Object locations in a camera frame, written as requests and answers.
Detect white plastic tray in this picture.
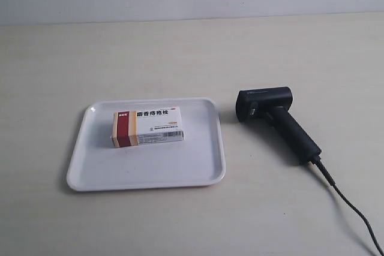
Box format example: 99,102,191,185
67,97,226,192

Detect black scanner cable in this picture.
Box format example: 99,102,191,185
311,156,384,256

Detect white red medicine box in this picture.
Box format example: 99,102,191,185
112,107,184,148

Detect black handheld barcode scanner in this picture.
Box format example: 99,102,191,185
235,86,322,164

